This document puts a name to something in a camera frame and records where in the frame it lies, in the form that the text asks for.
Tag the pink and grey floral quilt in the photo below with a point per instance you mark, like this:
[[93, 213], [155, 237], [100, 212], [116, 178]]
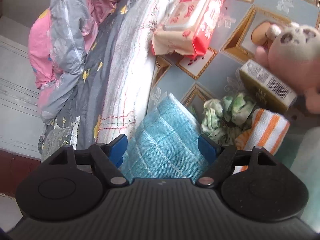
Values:
[[59, 41]]

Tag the white stitched mattress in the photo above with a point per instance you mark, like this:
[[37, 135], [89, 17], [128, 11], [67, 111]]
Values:
[[131, 69]]

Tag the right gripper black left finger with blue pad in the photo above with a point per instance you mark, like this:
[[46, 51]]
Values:
[[107, 158]]

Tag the grey panelled door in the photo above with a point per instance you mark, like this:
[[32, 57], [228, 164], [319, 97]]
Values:
[[21, 125]]

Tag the red wet wipes pack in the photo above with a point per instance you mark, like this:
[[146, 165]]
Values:
[[187, 28]]

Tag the green white cloth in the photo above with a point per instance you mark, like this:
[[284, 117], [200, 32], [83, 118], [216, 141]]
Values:
[[225, 119]]

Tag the orange white striped towel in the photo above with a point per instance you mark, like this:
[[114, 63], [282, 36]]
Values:
[[268, 130]]

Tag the pink plush toy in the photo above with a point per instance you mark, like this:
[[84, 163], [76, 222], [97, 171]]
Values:
[[293, 57]]

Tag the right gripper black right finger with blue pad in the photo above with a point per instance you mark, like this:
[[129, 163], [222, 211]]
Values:
[[220, 160]]

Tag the dark grey patterned bedsheet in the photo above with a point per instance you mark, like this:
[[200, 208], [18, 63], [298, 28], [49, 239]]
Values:
[[87, 98]]

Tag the teal checked towel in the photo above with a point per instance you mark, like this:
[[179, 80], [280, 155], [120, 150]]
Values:
[[165, 145]]

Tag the grey lace-trimmed pillow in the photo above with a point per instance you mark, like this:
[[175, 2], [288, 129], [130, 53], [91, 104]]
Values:
[[55, 137]]

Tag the white translucent plastic bag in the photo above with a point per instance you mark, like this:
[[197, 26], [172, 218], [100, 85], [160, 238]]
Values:
[[301, 155]]

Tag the olive box with barcode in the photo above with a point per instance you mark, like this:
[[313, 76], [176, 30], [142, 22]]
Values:
[[268, 90]]

